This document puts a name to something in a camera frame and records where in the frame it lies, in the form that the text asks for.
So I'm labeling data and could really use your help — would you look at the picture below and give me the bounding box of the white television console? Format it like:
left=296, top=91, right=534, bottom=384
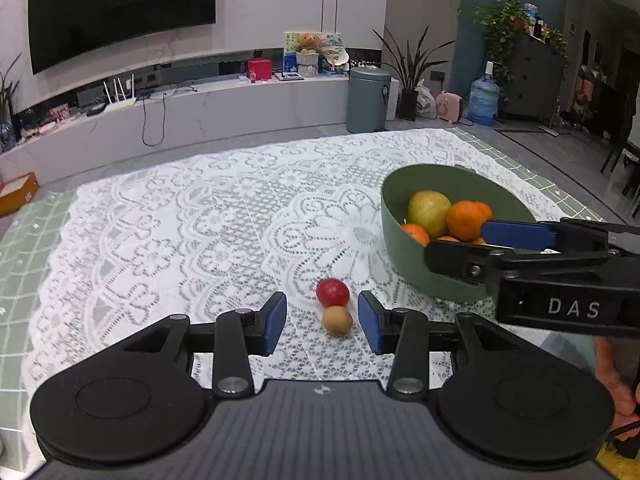
left=0, top=75, right=351, bottom=186

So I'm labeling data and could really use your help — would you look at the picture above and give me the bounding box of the green bowl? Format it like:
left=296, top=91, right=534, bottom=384
left=380, top=162, right=541, bottom=303

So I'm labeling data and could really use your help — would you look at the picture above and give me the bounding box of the white plastic bag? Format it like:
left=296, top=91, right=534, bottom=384
left=415, top=80, right=438, bottom=119

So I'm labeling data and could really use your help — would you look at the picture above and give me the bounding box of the blue water bottle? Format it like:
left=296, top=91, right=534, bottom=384
left=466, top=60, right=501, bottom=127

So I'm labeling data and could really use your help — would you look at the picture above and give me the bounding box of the person's right hand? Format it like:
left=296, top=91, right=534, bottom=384
left=593, top=337, right=640, bottom=429

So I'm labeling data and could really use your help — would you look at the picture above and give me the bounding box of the white lace tablecloth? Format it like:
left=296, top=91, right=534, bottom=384
left=22, top=127, right=606, bottom=396

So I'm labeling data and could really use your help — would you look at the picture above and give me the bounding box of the green plant in vase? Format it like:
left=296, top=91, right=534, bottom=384
left=0, top=52, right=23, bottom=153

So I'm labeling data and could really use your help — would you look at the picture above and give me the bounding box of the brown longan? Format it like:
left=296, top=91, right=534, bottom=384
left=321, top=306, right=354, bottom=337

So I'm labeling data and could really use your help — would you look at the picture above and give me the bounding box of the white router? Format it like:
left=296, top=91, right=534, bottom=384
left=102, top=74, right=138, bottom=111

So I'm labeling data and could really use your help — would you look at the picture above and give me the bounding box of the grey cabinet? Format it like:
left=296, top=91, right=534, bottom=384
left=505, top=32, right=568, bottom=116

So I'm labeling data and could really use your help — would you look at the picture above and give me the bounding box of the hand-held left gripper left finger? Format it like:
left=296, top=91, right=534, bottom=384
left=122, top=291, right=288, bottom=397

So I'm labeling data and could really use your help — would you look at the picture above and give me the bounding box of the potted plant with long leaves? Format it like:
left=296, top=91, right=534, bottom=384
left=372, top=25, right=443, bottom=121

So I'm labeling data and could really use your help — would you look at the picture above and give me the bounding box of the light blue cloth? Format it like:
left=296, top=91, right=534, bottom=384
left=540, top=332, right=598, bottom=381

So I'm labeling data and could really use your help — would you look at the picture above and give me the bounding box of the teddy bear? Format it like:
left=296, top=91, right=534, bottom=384
left=295, top=33, right=321, bottom=78

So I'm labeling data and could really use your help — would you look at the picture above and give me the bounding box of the leafy plant on cabinet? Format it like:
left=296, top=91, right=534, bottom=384
left=472, top=0, right=568, bottom=81

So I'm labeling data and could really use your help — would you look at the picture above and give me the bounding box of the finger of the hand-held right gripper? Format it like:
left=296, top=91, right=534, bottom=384
left=480, top=217, right=640, bottom=256
left=424, top=240, right=621, bottom=286

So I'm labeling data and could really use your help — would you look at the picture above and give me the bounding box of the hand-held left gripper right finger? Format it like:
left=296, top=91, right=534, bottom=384
left=357, top=290, right=516, bottom=397

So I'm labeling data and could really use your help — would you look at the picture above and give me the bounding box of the orange cardboard box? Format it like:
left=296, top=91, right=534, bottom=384
left=0, top=172, right=40, bottom=217

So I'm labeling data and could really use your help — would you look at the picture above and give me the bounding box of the grey-green trash can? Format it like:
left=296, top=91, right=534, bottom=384
left=346, top=66, right=392, bottom=134

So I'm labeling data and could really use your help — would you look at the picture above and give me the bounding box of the red box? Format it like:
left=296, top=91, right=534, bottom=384
left=244, top=58, right=273, bottom=82

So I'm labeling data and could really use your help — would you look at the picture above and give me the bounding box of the small red cherry tomato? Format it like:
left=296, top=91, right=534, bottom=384
left=316, top=279, right=350, bottom=307

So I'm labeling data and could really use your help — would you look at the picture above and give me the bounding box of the black cable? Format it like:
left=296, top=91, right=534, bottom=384
left=141, top=92, right=168, bottom=147

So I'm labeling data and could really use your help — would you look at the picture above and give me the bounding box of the black television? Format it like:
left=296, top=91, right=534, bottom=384
left=27, top=0, right=217, bottom=76

